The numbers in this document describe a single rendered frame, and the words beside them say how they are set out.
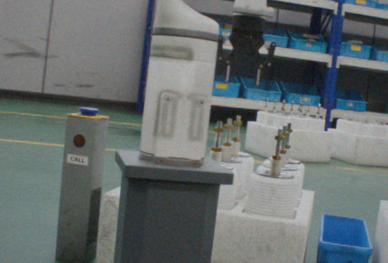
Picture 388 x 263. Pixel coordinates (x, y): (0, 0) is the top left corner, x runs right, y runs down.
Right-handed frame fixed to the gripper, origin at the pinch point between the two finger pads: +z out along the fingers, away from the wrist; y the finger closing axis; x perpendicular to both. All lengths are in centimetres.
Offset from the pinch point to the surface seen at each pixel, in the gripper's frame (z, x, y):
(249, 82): 4, -492, -69
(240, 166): 18.3, 15.3, 0.0
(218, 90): 14, -437, -34
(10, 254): 43, 15, 47
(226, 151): 15.7, 13.0, 3.0
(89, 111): 10.5, 13.1, 32.6
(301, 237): 27.2, 35.9, -9.8
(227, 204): 24.2, 26.9, 3.2
